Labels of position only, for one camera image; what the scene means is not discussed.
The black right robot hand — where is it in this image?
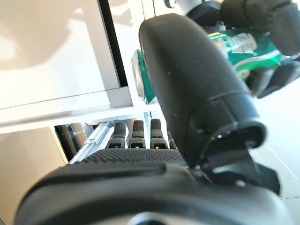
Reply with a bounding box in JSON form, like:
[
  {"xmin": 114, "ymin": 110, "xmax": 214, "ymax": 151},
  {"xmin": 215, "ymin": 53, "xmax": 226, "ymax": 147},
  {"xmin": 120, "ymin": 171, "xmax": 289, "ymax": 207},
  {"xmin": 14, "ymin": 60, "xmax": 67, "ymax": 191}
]
[{"xmin": 13, "ymin": 12, "xmax": 296, "ymax": 225}]

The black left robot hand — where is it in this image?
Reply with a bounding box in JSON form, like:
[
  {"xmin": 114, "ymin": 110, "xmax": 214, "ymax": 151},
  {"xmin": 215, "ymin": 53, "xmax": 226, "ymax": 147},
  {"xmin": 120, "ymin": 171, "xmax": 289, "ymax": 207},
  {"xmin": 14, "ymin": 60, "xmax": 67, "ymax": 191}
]
[{"xmin": 164, "ymin": 0, "xmax": 300, "ymax": 99}]

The tall green beer can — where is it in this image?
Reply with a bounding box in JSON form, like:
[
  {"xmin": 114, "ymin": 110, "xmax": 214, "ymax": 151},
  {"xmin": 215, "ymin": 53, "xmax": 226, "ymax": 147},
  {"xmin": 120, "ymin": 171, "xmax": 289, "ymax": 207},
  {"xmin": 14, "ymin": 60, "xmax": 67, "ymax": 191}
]
[{"xmin": 131, "ymin": 29, "xmax": 282, "ymax": 106}]

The tall white cabinet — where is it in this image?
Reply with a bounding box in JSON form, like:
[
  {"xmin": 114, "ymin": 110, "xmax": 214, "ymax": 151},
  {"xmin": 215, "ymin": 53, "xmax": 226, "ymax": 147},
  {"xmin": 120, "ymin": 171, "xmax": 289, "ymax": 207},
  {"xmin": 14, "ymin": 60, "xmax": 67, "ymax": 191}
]
[{"xmin": 0, "ymin": 0, "xmax": 135, "ymax": 128}]

